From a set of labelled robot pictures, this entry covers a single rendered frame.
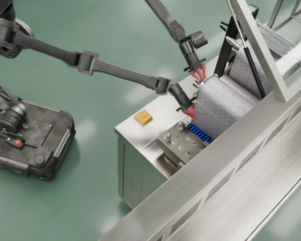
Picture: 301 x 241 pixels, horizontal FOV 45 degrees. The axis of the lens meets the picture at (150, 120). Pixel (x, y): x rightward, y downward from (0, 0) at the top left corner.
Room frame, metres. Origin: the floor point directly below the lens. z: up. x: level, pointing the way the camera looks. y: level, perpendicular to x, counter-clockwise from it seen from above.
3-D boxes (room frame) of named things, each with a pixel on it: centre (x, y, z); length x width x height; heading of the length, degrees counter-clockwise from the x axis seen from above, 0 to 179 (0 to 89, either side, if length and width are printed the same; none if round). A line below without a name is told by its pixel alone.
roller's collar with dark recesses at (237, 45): (1.35, -0.39, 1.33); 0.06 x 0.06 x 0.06; 49
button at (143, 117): (1.18, 0.04, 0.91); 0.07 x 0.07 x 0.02; 49
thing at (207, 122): (1.02, -0.29, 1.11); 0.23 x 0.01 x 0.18; 49
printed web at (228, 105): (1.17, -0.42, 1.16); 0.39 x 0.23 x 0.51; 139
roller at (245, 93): (1.16, -0.41, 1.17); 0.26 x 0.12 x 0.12; 49
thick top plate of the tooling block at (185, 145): (0.91, -0.25, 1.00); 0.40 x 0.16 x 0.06; 49
